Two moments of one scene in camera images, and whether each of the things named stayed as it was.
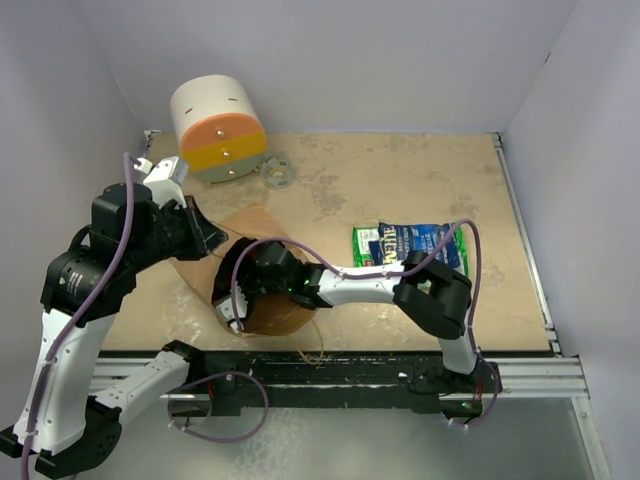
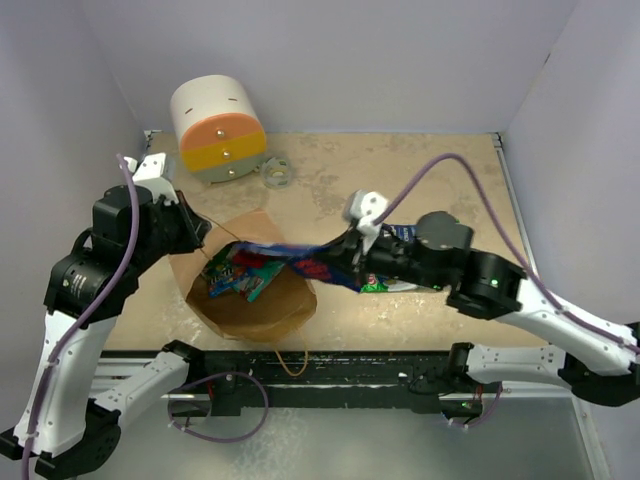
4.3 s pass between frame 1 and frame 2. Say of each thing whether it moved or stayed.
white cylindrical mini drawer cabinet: stayed
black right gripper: moved
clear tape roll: stayed
